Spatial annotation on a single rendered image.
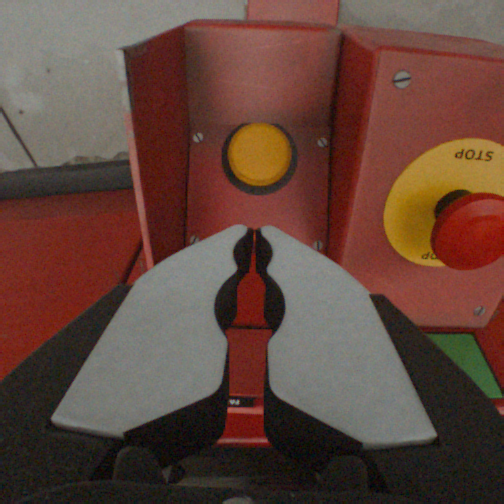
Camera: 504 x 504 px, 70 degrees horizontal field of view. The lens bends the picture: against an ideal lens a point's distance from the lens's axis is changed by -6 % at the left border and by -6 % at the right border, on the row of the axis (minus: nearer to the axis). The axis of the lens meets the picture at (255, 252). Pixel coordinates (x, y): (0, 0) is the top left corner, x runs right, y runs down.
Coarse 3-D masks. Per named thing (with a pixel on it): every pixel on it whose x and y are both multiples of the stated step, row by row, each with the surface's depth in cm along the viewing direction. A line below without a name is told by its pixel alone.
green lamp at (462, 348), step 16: (432, 336) 22; (448, 336) 22; (464, 336) 22; (448, 352) 21; (464, 352) 21; (480, 352) 21; (464, 368) 20; (480, 368) 20; (480, 384) 19; (496, 384) 19
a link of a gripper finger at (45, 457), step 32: (128, 288) 9; (96, 320) 8; (32, 352) 7; (64, 352) 7; (0, 384) 6; (32, 384) 6; (64, 384) 6; (0, 416) 6; (32, 416) 6; (0, 448) 5; (32, 448) 5; (64, 448) 5; (96, 448) 5; (0, 480) 5; (32, 480) 5; (64, 480) 5
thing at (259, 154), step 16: (256, 128) 22; (272, 128) 23; (240, 144) 23; (256, 144) 23; (272, 144) 23; (288, 144) 23; (240, 160) 23; (256, 160) 23; (272, 160) 23; (288, 160) 23; (240, 176) 23; (256, 176) 23; (272, 176) 23
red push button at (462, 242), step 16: (464, 192) 17; (480, 192) 16; (448, 208) 16; (464, 208) 15; (480, 208) 15; (496, 208) 15; (448, 224) 16; (464, 224) 15; (480, 224) 15; (496, 224) 15; (432, 240) 17; (448, 240) 16; (464, 240) 16; (480, 240) 16; (496, 240) 16; (448, 256) 16; (464, 256) 16; (480, 256) 16; (496, 256) 16
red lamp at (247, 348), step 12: (228, 336) 22; (240, 336) 22; (252, 336) 22; (264, 336) 22; (240, 348) 21; (252, 348) 21; (264, 348) 21; (240, 360) 21; (252, 360) 21; (264, 360) 21; (240, 372) 20; (252, 372) 20; (264, 372) 20; (240, 384) 19; (252, 384) 19
